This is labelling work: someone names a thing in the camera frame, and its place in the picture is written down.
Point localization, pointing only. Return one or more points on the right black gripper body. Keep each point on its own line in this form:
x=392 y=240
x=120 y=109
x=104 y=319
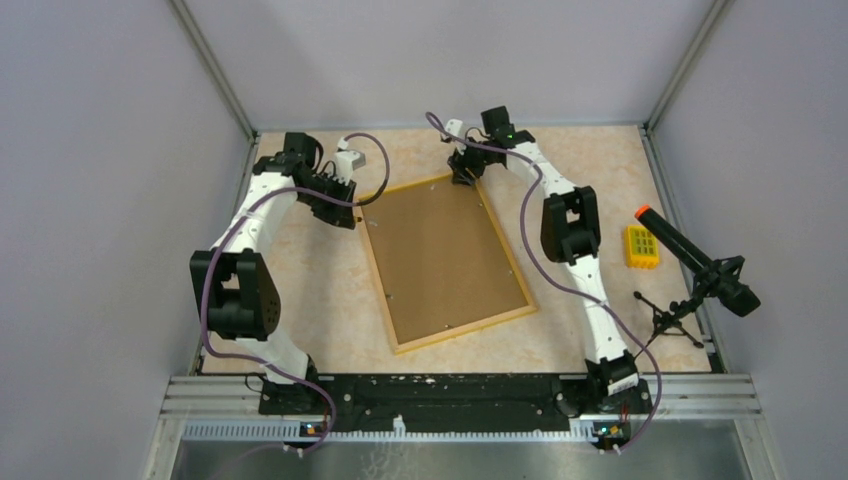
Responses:
x=474 y=159

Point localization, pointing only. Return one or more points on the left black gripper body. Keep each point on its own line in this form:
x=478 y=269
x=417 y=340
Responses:
x=323 y=208

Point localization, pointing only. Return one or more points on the yellow picture frame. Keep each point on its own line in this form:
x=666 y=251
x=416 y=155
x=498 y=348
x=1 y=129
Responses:
x=441 y=263

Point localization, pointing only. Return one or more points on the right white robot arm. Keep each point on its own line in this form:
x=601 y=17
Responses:
x=570 y=236

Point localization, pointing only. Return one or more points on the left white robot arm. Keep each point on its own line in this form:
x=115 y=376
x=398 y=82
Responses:
x=239 y=306

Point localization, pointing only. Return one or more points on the yellow screw box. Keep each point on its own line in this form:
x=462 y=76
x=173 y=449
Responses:
x=641 y=248

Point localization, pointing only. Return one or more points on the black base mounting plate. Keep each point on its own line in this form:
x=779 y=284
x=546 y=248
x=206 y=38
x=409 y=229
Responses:
x=451 y=403

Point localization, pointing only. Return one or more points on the black mini tripod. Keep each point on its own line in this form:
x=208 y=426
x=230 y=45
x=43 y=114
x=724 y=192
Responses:
x=669 y=322

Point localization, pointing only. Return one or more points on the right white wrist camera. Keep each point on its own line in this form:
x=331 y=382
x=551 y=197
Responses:
x=452 y=130

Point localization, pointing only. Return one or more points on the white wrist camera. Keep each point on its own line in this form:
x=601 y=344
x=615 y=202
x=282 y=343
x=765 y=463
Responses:
x=346 y=161
x=452 y=130

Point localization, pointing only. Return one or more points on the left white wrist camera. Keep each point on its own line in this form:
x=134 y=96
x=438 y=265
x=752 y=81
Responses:
x=346 y=161

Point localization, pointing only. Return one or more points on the aluminium front rail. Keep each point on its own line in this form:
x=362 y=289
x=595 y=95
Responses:
x=683 y=397

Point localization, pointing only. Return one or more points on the white cable duct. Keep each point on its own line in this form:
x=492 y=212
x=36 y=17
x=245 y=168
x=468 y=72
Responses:
x=291 y=431

